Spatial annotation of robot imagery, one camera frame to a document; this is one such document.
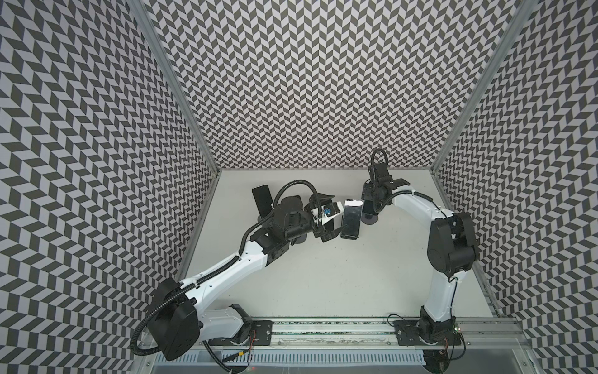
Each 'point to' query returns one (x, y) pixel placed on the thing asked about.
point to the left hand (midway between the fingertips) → (337, 209)
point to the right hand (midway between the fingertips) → (373, 197)
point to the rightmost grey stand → (369, 219)
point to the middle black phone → (329, 233)
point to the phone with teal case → (351, 219)
